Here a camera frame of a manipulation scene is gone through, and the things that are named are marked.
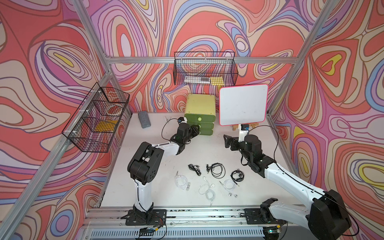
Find pink framed whiteboard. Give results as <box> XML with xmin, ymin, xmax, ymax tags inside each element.
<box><xmin>219</xmin><ymin>84</ymin><xmax>269</xmax><ymax>126</ymax></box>

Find green top drawer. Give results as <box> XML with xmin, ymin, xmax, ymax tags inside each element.
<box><xmin>185</xmin><ymin>113</ymin><xmax>216</xmax><ymax>123</ymax></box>

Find black wire basket left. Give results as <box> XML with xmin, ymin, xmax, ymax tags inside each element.
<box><xmin>62</xmin><ymin>83</ymin><xmax>130</xmax><ymax>153</ymax></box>

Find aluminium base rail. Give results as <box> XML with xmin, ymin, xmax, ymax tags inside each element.
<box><xmin>76</xmin><ymin>206</ymin><xmax>316</xmax><ymax>240</ymax></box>

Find green middle drawer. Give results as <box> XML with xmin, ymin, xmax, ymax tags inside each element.
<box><xmin>188</xmin><ymin>121</ymin><xmax>214</xmax><ymax>130</ymax></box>

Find yellow pink drawer cabinet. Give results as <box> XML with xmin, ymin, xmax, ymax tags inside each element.
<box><xmin>184</xmin><ymin>93</ymin><xmax>217</xmax><ymax>136</ymax></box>

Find white earphones right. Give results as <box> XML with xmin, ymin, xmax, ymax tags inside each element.
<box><xmin>219</xmin><ymin>179</ymin><xmax>238</xmax><ymax>198</ymax></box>

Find wooden whiteboard easel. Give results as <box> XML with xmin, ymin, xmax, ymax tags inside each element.
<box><xmin>232</xmin><ymin>123</ymin><xmax>259</xmax><ymax>131</ymax></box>

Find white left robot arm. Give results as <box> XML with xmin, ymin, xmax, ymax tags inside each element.
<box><xmin>122</xmin><ymin>121</ymin><xmax>200</xmax><ymax>227</ymax></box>

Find grey felt eraser block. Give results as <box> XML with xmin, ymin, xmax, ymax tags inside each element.
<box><xmin>138</xmin><ymin>111</ymin><xmax>151</xmax><ymax>129</ymax></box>

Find black earphones middle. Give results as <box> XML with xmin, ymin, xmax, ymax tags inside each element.
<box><xmin>206</xmin><ymin>163</ymin><xmax>226</xmax><ymax>179</ymax></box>

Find black earphones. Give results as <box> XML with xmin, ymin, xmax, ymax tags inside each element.
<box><xmin>206</xmin><ymin>163</ymin><xmax>226</xmax><ymax>179</ymax></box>
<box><xmin>188</xmin><ymin>164</ymin><xmax>202</xmax><ymax>176</ymax></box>
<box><xmin>231</xmin><ymin>169</ymin><xmax>245</xmax><ymax>185</ymax></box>

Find white plastic clip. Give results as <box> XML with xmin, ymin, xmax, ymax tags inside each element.
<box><xmin>164</xmin><ymin>116</ymin><xmax>171</xmax><ymax>123</ymax></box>

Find white earphones middle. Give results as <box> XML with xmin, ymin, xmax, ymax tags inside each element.
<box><xmin>198</xmin><ymin>177</ymin><xmax>216</xmax><ymax>206</ymax></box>

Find black earphones left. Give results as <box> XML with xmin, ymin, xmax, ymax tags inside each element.
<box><xmin>188</xmin><ymin>164</ymin><xmax>202</xmax><ymax>176</ymax></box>

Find white earphones left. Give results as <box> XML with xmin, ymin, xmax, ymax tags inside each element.
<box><xmin>175</xmin><ymin>172</ymin><xmax>191</xmax><ymax>191</ymax></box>

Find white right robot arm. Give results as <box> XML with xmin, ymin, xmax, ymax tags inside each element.
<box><xmin>224</xmin><ymin>135</ymin><xmax>352</xmax><ymax>240</ymax></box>

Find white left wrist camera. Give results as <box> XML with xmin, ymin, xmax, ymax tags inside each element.
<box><xmin>177</xmin><ymin>117</ymin><xmax>187</xmax><ymax>124</ymax></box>

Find black earphones right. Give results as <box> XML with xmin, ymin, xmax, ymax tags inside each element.
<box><xmin>231</xmin><ymin>169</ymin><xmax>245</xmax><ymax>185</ymax></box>

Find black wire basket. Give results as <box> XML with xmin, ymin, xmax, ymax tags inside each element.
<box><xmin>62</xmin><ymin>83</ymin><xmax>130</xmax><ymax>153</ymax></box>
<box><xmin>173</xmin><ymin>50</ymin><xmax>239</xmax><ymax>87</ymax></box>

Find black wire basket back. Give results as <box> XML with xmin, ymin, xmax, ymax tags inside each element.
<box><xmin>173</xmin><ymin>50</ymin><xmax>239</xmax><ymax>87</ymax></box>

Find white earphones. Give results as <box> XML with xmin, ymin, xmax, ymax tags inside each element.
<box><xmin>175</xmin><ymin>172</ymin><xmax>191</xmax><ymax>191</ymax></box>
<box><xmin>219</xmin><ymin>179</ymin><xmax>238</xmax><ymax>198</ymax></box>
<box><xmin>198</xmin><ymin>177</ymin><xmax>216</xmax><ymax>206</ymax></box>

